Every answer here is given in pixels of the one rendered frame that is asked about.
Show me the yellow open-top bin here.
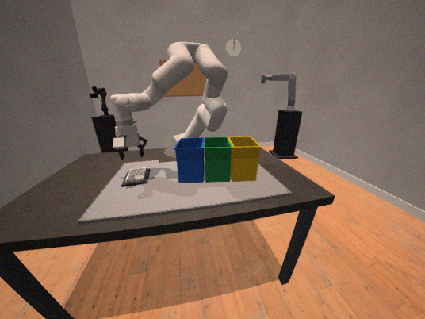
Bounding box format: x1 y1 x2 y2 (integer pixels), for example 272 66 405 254
228 136 262 182

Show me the green bin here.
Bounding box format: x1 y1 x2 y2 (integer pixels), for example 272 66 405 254
204 137 232 183

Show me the blue open bin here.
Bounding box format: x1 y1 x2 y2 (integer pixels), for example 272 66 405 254
174 137 204 183

